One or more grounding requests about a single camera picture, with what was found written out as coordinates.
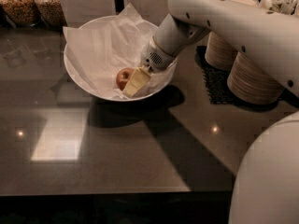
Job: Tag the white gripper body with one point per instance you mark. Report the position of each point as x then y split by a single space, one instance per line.
154 58

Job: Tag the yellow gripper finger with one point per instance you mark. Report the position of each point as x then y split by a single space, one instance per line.
138 79

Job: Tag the red apple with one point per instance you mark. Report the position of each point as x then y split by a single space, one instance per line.
123 77

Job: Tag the white bowl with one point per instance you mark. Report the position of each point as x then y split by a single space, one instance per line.
81 81

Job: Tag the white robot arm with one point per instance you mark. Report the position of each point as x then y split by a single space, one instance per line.
266 188

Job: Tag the white paper liner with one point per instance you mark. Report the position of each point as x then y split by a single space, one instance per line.
102 50

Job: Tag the right white sign panel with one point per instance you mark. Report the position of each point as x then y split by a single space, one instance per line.
150 10

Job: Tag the white sign panel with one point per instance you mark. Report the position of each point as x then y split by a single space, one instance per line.
150 10
78 12

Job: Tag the black mesh mat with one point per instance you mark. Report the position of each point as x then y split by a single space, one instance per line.
215 81

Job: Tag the left stack paper bowls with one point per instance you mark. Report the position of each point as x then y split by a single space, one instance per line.
221 55

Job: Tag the stack paper bowls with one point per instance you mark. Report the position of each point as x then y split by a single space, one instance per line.
251 84
221 55

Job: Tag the left white sign panel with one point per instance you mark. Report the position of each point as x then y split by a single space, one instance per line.
78 12

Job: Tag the right stack paper bowls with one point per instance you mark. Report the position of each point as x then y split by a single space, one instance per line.
251 84

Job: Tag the right glass cereal jar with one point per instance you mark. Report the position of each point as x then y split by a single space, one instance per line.
52 12

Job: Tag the glass cereal jar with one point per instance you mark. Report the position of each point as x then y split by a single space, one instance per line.
52 12
21 12

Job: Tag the left glass cereal jar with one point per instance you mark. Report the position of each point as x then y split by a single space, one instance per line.
21 12

